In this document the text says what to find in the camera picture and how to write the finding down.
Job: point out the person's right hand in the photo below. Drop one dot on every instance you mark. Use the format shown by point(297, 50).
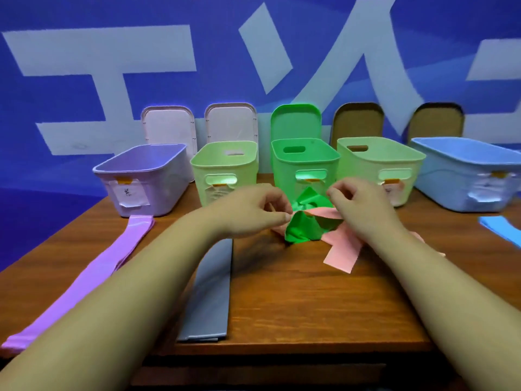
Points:
point(368, 211)

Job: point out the person's left hand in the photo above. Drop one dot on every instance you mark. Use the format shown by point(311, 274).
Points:
point(244, 211)

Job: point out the person's right fingers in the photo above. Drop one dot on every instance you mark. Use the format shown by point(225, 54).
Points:
point(344, 192)

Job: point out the person's left thumb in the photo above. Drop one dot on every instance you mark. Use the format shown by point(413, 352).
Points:
point(280, 219)

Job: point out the person's left forearm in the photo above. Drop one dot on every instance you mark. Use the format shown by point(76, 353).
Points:
point(118, 305)

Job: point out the person's right forearm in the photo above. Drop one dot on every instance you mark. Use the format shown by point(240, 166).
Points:
point(447, 297)

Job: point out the large light green plastic bin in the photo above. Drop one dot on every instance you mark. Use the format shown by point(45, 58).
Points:
point(378, 160)

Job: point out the white paper label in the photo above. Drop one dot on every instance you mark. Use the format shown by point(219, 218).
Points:
point(395, 191)
point(490, 189)
point(217, 193)
point(129, 193)

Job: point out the brown bin lid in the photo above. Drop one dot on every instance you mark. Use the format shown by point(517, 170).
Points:
point(435, 122)
point(358, 122)

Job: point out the small light green plastic bin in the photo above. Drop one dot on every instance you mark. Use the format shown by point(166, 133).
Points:
point(224, 166)

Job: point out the green bin lid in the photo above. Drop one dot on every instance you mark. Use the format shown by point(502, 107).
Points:
point(296, 122)

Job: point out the blue plastic bin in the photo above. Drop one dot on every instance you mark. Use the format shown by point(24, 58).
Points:
point(447, 179)

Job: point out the white bin lid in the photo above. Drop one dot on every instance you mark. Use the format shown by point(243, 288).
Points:
point(231, 122)
point(169, 126)

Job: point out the purple plastic bin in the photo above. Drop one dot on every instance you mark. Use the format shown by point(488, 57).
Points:
point(163, 187)

